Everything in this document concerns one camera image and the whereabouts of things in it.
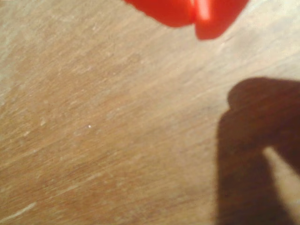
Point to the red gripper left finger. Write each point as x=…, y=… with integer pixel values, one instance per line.
x=168, y=11

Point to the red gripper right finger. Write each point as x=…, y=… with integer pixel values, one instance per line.
x=218, y=16

